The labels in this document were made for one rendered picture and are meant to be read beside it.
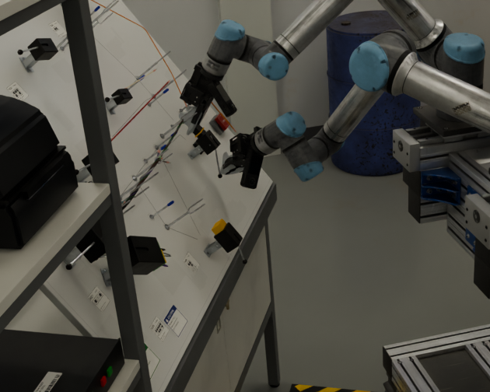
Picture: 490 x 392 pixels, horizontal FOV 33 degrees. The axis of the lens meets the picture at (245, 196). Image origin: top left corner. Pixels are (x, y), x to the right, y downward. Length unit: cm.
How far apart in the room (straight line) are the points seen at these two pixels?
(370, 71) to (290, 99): 325
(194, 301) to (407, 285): 186
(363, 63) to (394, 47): 9
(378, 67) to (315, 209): 261
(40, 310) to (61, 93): 64
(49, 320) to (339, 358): 142
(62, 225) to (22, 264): 13
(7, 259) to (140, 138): 112
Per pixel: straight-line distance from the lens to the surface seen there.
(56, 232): 141
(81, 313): 188
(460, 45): 250
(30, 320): 245
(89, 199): 150
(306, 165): 231
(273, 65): 227
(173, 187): 239
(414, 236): 431
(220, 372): 251
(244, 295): 271
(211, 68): 240
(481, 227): 214
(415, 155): 252
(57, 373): 165
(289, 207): 463
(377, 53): 204
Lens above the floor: 208
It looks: 26 degrees down
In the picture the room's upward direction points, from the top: 5 degrees counter-clockwise
